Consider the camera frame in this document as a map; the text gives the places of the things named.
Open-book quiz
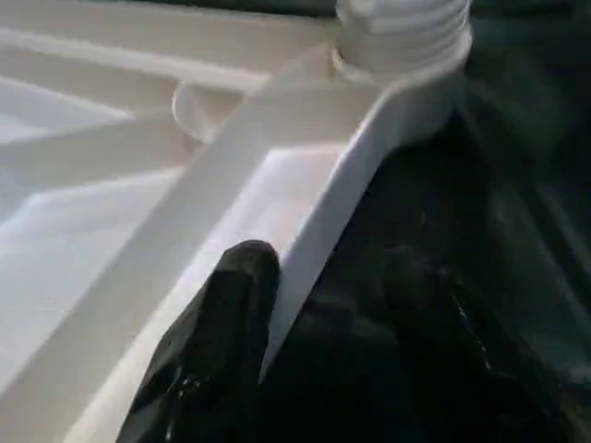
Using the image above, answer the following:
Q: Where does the black table mat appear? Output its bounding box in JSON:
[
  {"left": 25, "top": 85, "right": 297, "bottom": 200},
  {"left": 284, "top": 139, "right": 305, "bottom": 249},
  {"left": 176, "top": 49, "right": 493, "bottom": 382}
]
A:
[{"left": 249, "top": 0, "right": 591, "bottom": 443}]

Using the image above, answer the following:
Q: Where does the white plastic table top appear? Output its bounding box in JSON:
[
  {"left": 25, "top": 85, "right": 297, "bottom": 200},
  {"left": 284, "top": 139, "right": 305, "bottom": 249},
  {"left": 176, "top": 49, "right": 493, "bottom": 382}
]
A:
[{"left": 0, "top": 0, "right": 476, "bottom": 443}]

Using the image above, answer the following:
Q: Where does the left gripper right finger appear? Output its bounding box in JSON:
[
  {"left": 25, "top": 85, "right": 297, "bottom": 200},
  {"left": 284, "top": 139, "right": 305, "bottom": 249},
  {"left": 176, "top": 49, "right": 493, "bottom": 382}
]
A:
[{"left": 369, "top": 245, "right": 573, "bottom": 443}]

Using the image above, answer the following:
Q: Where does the white plastic table leg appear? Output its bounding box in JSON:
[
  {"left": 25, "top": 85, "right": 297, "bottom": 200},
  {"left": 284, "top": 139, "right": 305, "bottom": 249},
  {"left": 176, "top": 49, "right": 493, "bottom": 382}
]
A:
[{"left": 332, "top": 0, "right": 474, "bottom": 78}]

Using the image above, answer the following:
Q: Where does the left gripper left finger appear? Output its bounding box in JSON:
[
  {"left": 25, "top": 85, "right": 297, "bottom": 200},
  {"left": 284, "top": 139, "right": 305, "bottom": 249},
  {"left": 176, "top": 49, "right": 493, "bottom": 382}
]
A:
[{"left": 115, "top": 240, "right": 282, "bottom": 443}]

